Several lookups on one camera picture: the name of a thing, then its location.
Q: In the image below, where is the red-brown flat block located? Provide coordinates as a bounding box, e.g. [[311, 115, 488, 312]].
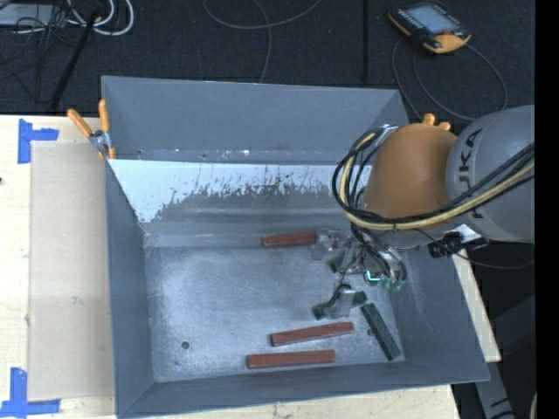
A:
[[245, 348, 338, 370], [260, 230, 319, 250], [268, 320, 355, 348]]

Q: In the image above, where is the black cylinder on white bracket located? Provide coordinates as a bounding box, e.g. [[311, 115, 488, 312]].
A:
[[426, 226, 489, 259]]

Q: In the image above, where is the pale wood board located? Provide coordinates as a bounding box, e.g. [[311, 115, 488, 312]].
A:
[[26, 140, 116, 403]]

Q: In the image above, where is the dark green flat block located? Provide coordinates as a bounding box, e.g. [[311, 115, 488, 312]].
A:
[[360, 302, 403, 362]]

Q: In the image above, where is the grey metal bin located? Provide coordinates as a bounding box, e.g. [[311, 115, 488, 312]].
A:
[[100, 75, 492, 419]]

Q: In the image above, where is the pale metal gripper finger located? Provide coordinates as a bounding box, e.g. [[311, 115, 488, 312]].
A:
[[321, 285, 355, 320], [311, 229, 343, 262]]

